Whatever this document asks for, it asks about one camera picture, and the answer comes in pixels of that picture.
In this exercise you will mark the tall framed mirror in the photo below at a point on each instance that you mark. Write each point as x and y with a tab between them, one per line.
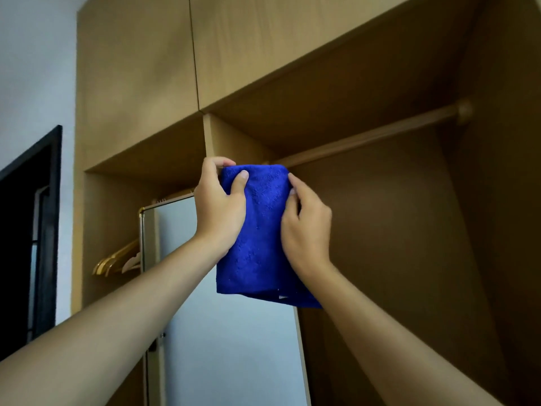
232	355

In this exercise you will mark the blue cloth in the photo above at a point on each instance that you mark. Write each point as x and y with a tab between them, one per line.
262	232

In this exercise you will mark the person's right hand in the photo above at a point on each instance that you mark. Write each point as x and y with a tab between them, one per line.
308	236

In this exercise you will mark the wooden clothes rail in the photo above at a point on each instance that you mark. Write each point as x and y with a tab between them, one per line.
380	131

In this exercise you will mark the wooden wardrobe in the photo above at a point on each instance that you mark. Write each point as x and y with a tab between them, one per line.
401	228

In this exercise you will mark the person's left hand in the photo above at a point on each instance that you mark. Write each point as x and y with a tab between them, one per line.
220	215

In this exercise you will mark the person's left forearm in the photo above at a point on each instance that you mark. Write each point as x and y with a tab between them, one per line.
105	334

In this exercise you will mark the person's right forearm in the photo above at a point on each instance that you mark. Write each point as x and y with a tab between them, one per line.
393	350

